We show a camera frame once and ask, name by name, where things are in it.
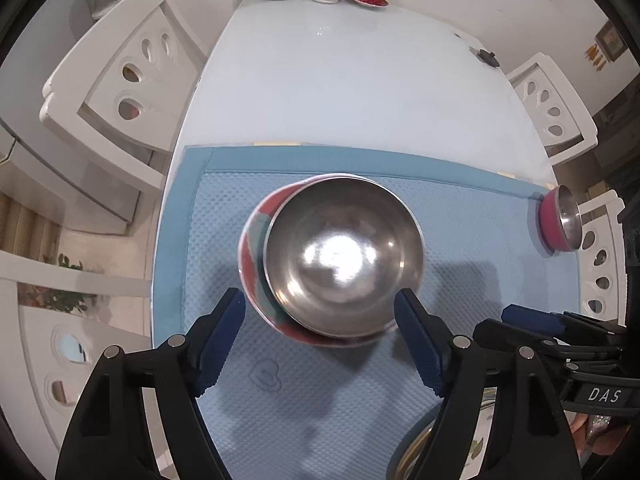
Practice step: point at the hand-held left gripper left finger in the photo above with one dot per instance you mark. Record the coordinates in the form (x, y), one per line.
(224, 332)

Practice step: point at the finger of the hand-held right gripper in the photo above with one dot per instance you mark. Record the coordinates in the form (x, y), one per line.
(505, 335)
(530, 317)

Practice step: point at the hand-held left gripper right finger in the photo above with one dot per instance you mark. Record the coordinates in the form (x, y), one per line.
(416, 335)

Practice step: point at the pink patterned bowl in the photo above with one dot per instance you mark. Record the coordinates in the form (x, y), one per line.
(252, 250)

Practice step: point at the blue steel bowl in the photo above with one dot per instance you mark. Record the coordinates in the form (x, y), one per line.
(340, 255)

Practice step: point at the white floral plate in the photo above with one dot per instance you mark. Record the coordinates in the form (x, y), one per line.
(477, 442)

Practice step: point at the person's right hand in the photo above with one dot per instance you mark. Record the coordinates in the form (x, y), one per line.
(577, 426)

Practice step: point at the light blue table mat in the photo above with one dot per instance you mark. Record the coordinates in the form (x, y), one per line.
(225, 245)

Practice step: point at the white dining chair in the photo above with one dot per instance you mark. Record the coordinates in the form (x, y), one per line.
(602, 260)
(100, 90)
(550, 110)
(40, 360)

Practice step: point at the magenta steel bowl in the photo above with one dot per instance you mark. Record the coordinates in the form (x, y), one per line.
(550, 220)

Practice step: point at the green potted plant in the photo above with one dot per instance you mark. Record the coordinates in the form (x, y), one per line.
(62, 300)

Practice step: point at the grey cabinet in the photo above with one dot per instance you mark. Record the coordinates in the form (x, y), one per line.
(60, 180)

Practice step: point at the small black object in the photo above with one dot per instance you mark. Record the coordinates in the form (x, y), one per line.
(487, 56)

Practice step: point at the framed wall picture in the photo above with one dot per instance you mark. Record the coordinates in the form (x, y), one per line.
(611, 40)

